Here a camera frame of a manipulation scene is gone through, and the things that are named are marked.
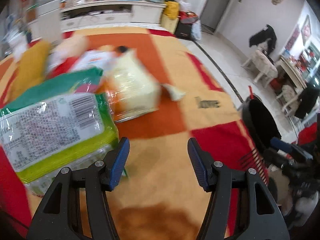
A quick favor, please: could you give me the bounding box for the yellow sponge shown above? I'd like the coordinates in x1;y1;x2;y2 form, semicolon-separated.
8;40;52;102

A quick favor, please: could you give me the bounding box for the black gift bag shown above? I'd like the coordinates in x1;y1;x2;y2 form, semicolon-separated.
174;21;192;40

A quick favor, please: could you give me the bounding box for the beige paper bag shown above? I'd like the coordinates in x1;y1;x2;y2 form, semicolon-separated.
161;14;179;34

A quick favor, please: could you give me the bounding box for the green snack bag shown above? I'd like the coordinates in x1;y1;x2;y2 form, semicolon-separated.
1;67;119;196

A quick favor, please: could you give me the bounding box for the black round trash bin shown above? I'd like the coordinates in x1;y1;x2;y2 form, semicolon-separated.
239;95;281;155

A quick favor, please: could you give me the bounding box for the orange cream snack bag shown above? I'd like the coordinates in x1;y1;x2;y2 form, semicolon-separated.
96;46;185;123

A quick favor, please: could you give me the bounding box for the white chair with jacket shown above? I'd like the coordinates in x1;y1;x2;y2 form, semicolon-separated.
241;24;278;87

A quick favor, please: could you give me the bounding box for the yellow bag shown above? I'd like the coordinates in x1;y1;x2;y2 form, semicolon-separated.
163;1;180;20

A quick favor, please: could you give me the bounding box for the white TV cabinet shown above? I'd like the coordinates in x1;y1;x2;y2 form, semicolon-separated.
61;0;165;32

